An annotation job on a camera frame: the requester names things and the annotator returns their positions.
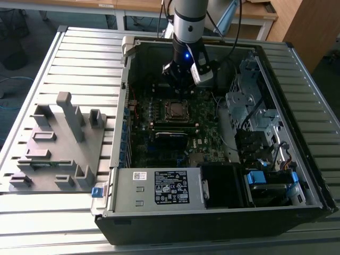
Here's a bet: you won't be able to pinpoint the silver metal drive cage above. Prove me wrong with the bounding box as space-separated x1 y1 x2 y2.
225 50 287 165

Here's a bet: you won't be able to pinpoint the green motherboard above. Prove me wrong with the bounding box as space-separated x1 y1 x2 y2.
123 87 240 169

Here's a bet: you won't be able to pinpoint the black graphics card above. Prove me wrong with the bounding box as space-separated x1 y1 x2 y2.
153 130 190 160

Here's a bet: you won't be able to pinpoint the grey power supply unit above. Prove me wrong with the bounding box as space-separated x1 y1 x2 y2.
113 167 208 213

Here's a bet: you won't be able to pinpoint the blue disk carrier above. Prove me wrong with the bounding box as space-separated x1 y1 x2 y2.
245 171 268 185
288 171 301 199

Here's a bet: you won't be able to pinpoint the wooden cabinet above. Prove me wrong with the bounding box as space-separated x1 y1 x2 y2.
267 0 340 74

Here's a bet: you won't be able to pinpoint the grey parts rack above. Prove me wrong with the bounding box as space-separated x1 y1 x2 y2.
9 91 108 192

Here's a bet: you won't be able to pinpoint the blue case latch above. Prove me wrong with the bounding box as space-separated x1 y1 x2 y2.
90 186 104 199

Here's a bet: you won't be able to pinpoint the black hard disk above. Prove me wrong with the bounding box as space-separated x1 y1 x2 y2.
249 183 291 208

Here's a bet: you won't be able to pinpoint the black PC case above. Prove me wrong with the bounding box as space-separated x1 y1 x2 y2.
90 36 338 247

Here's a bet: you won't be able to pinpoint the green RAM stick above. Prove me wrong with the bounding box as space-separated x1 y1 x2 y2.
29 161 60 168

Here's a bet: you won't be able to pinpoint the black office chair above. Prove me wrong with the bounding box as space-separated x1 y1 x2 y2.
0 7 30 71

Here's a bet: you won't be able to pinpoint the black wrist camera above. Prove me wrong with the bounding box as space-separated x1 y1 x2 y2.
161 61 177 78

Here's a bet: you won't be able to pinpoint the black looped cable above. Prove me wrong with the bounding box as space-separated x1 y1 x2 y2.
215 56 237 95

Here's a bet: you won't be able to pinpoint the thin black cable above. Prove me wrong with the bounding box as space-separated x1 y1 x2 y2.
156 0 163 39

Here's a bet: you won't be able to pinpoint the grey case handle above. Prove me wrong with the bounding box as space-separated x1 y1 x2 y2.
121 36 138 66

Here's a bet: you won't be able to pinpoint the black drive cable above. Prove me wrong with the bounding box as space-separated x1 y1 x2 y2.
240 97 265 131

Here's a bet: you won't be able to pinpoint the wooden desk white frame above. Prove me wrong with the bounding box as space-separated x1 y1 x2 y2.
235 1 279 41
0 0 173 31

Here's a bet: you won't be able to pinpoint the black plastic drive bracket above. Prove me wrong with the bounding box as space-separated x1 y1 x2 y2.
235 130 271 162

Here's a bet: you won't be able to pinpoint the yellow red power wires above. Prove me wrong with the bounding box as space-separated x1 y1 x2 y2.
280 155 296 171

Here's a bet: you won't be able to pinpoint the blue cable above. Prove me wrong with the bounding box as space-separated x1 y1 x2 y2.
0 75 35 111

